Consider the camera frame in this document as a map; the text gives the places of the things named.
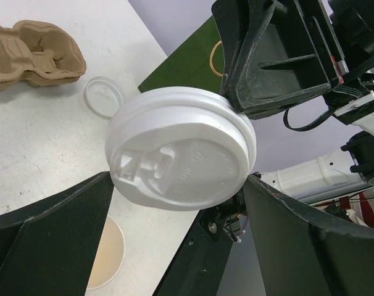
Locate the white paper coffee cup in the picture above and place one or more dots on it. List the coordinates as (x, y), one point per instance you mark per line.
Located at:
(109, 257)

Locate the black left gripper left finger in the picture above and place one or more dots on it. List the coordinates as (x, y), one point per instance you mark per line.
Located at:
(49, 247)

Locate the brown pulp cup carrier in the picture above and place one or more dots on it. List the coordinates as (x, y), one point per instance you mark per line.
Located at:
(40, 53)

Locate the white dome coffee lid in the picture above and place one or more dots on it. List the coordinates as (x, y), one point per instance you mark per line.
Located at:
(179, 149)

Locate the green brown paper bag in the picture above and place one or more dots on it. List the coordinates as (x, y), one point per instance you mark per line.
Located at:
(197, 63)

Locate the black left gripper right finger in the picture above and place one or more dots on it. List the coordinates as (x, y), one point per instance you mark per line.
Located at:
(305, 251)

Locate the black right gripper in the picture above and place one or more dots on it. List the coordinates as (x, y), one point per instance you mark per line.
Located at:
(278, 54)

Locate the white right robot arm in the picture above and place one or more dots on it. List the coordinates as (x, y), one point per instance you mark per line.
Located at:
(348, 169)

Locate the flat white plastic lid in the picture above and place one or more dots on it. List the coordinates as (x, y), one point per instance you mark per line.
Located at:
(104, 96)

